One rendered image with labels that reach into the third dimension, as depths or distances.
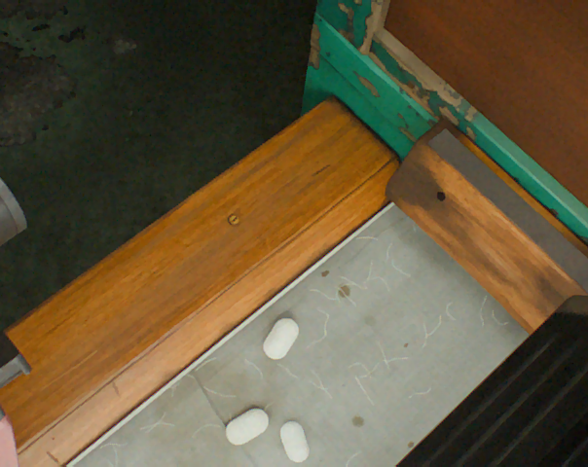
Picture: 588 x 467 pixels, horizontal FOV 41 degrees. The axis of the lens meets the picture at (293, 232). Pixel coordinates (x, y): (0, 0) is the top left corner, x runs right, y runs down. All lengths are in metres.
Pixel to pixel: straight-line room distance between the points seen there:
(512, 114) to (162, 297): 0.32
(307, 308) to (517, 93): 0.26
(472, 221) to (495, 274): 0.05
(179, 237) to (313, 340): 0.15
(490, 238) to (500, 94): 0.11
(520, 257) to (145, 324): 0.31
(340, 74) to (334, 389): 0.30
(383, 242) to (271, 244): 0.11
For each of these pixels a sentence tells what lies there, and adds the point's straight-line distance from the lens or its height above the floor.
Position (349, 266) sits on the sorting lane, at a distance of 0.72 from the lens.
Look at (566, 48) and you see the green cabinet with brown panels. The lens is 0.57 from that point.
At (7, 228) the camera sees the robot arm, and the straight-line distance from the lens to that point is 0.50.
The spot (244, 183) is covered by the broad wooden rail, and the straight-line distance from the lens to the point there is 0.72.
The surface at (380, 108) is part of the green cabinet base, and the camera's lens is 0.74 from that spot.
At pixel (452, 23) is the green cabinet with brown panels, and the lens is 0.63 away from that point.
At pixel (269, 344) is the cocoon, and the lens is 0.67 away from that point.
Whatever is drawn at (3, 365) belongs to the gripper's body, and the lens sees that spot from 0.50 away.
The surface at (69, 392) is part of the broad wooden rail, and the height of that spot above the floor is 0.76.
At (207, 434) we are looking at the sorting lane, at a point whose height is 0.74.
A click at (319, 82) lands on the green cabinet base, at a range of 0.80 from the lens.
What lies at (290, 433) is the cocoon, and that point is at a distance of 0.65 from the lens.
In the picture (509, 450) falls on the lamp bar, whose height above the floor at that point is 1.10.
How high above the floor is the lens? 1.40
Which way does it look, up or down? 64 degrees down
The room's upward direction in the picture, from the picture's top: 9 degrees clockwise
